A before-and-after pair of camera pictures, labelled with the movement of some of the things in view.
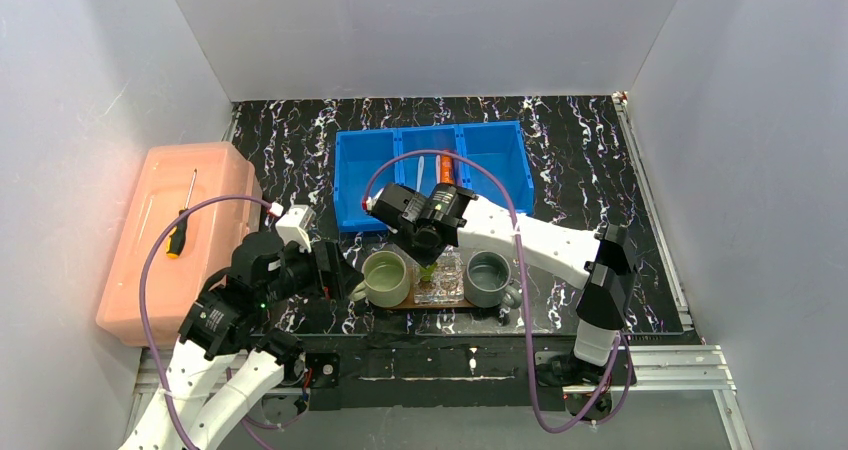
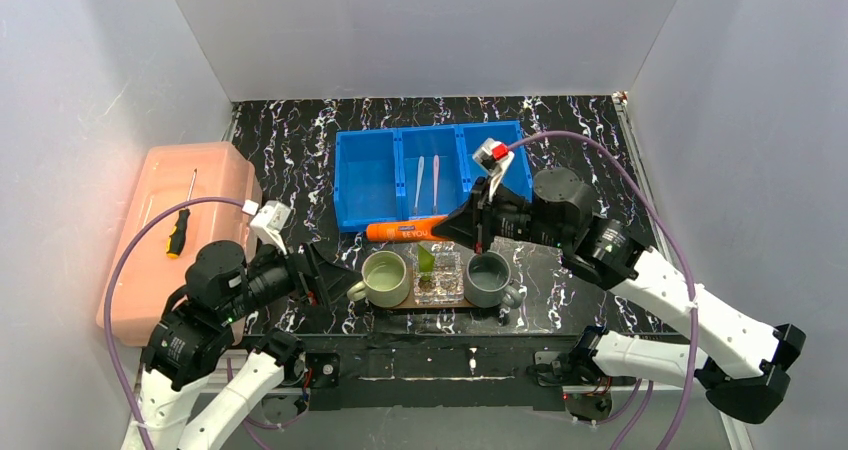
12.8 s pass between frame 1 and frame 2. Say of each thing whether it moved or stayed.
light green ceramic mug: stayed
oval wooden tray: stayed
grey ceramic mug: stayed
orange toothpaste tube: moved
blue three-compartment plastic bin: stayed
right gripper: moved
